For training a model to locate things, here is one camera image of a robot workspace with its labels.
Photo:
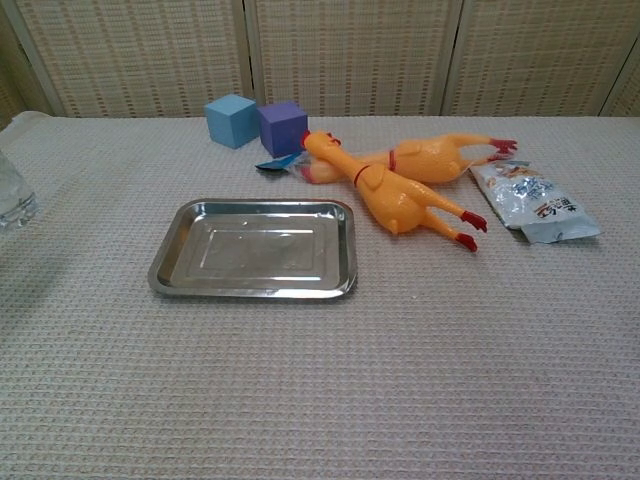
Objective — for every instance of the transparent plastic water bottle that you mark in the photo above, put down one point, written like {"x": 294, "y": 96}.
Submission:
{"x": 12, "y": 200}

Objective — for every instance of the stainless steel rectangular tray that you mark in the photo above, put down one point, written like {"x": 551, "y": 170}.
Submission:
{"x": 255, "y": 250}

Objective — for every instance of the yellow rubber chicken toy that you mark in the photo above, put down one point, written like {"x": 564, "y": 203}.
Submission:
{"x": 430, "y": 157}
{"x": 395, "y": 197}

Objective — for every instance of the blue plastic wrapper piece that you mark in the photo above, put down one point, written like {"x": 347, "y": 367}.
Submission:
{"x": 277, "y": 164}

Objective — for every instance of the purple foam cube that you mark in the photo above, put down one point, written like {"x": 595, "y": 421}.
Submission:
{"x": 282, "y": 130}

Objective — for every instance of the beige waffle weave tablecloth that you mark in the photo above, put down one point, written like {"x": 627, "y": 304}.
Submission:
{"x": 320, "y": 375}

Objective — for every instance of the light blue foam cube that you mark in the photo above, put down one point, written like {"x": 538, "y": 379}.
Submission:
{"x": 230, "y": 122}

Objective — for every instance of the woven rattan folding screen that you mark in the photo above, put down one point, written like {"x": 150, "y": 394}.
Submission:
{"x": 350, "y": 55}

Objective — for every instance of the white blue snack bag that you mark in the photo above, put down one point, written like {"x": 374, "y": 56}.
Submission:
{"x": 537, "y": 202}

